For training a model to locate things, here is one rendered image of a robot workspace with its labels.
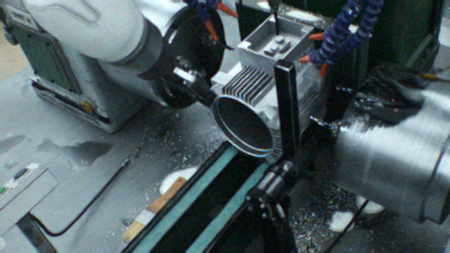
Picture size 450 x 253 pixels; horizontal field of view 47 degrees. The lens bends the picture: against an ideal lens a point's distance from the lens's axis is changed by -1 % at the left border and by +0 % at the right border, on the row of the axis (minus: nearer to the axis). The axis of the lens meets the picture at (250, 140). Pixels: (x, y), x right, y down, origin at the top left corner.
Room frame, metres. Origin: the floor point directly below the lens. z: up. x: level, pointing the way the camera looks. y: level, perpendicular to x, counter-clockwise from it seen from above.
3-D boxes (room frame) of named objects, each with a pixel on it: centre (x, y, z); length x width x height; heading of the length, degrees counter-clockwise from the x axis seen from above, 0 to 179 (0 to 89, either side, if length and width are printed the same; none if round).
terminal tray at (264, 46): (0.82, -0.08, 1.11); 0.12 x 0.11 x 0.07; 137
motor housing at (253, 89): (0.79, -0.05, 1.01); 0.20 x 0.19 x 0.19; 137
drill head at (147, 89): (1.04, 0.20, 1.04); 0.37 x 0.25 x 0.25; 47
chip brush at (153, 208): (0.71, 0.24, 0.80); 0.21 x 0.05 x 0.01; 141
